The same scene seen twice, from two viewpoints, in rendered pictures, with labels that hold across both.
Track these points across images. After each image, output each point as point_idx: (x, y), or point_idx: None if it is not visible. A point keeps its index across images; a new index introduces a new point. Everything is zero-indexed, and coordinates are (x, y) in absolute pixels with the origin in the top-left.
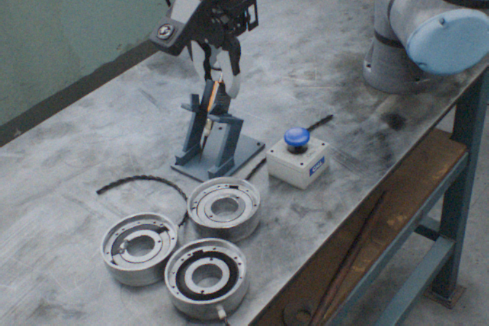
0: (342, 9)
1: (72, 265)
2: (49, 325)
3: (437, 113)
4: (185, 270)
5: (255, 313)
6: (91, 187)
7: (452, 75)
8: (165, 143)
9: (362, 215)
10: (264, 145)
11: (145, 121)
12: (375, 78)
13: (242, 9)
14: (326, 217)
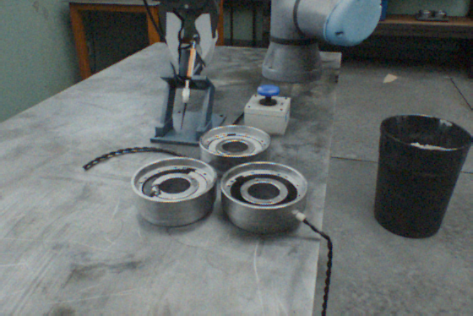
0: (219, 52)
1: (93, 226)
2: (100, 285)
3: (334, 88)
4: (238, 192)
5: (321, 216)
6: (73, 166)
7: (323, 72)
8: (132, 128)
9: None
10: (225, 116)
11: (100, 118)
12: (279, 73)
13: None
14: (316, 146)
